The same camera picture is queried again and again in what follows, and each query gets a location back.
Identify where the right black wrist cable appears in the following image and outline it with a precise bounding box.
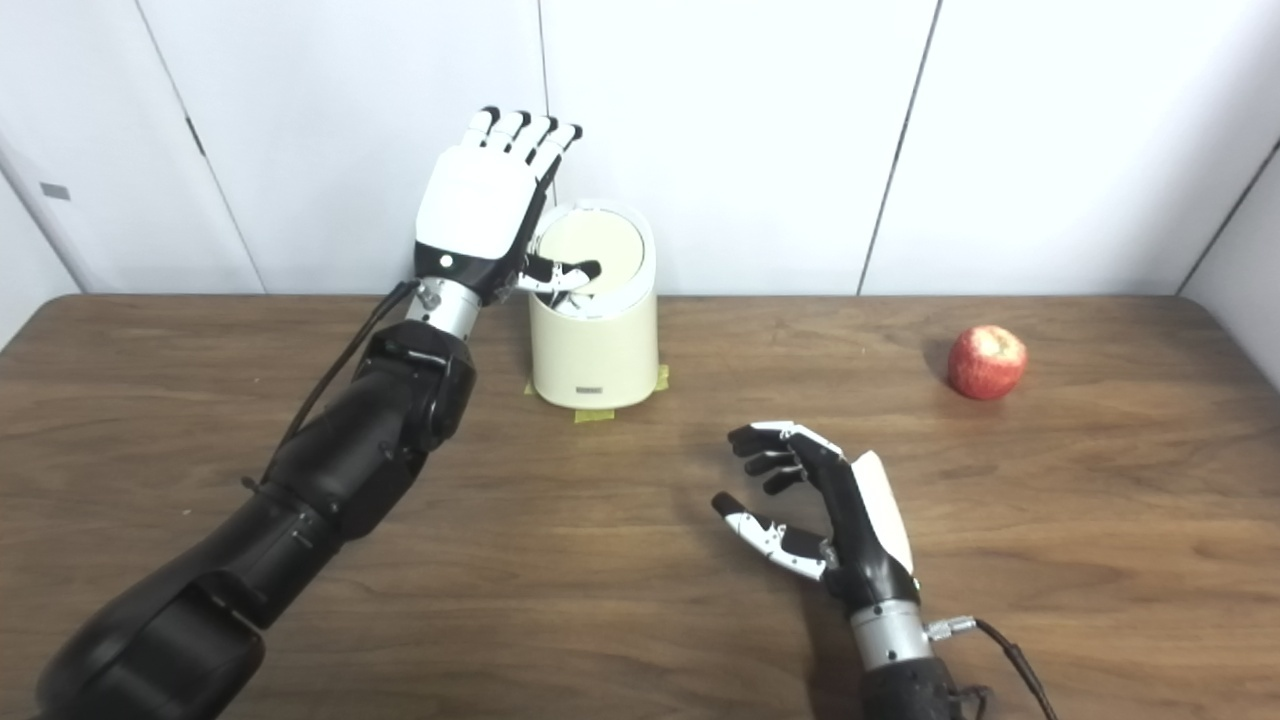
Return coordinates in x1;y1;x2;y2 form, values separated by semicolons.
925;615;1059;720

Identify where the red apple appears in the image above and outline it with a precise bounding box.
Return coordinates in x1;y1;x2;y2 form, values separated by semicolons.
947;325;1029;401

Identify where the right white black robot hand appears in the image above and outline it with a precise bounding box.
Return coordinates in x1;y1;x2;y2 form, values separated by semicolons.
712;420;921;611

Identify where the cream-colored round bin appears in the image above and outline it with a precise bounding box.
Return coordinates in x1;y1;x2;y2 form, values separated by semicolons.
527;198;661;410

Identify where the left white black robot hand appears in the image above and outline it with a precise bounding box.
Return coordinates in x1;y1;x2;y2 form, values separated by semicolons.
413;106;602;306

